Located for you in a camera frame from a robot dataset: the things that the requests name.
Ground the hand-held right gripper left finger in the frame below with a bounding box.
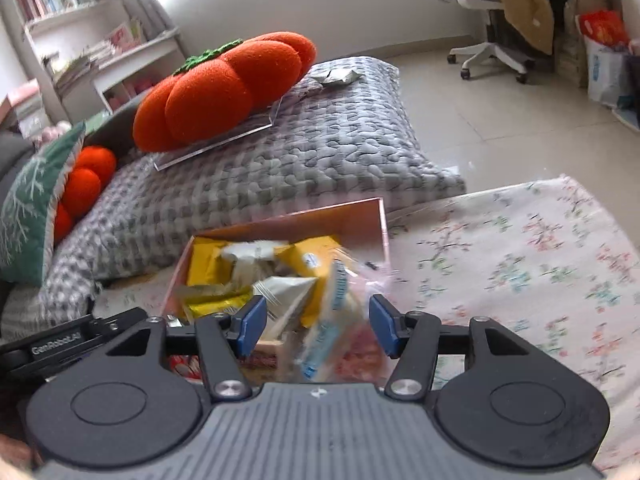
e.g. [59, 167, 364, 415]
[102, 295, 269, 404]

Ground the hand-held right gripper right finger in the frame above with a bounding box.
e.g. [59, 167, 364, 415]
[369, 294, 539, 403]

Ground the pink snack packet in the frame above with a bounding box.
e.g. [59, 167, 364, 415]
[327, 329, 397, 387]

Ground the clear blue and white packet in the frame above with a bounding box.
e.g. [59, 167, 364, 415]
[296, 257, 372, 382]

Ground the red snack packet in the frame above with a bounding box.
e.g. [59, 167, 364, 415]
[169, 354, 202, 380]

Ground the yellow packet with blue label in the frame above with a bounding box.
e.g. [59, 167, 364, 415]
[276, 235, 347, 329]

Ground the pink cardboard box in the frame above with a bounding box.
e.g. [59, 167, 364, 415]
[162, 197, 392, 361]

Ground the plain yellow snack packet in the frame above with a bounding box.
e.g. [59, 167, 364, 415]
[186, 239, 237, 287]
[181, 284, 254, 320]

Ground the triangular silver snack packet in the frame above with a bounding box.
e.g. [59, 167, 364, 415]
[252, 275, 322, 342]

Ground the crumpled silver snack packet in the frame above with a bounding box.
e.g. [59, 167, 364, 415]
[221, 240, 292, 282]

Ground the green patterned cushion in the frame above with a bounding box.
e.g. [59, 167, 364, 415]
[0, 122, 87, 287]

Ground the floral cloth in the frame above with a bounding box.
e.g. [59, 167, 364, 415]
[95, 175, 640, 472]

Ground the small orange pumpkin cushion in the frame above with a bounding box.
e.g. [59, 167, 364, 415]
[52, 146, 118, 244]

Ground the grey checked pillow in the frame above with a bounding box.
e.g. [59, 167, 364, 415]
[0, 57, 467, 343]

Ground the large orange pumpkin cushion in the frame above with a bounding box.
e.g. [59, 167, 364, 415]
[132, 32, 319, 154]

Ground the flat silver packet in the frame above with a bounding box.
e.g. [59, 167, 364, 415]
[310, 67, 364, 89]

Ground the white bookshelf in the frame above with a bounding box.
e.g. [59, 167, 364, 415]
[0, 0, 184, 123]

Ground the white office chair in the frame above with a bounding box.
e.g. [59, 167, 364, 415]
[434, 0, 540, 84]

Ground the white and blue bag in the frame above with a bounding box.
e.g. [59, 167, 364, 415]
[586, 40, 635, 109]

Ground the beige coat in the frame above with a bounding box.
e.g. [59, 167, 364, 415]
[482, 0, 557, 57]

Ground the small red bag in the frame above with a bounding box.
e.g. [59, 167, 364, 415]
[579, 10, 631, 52]

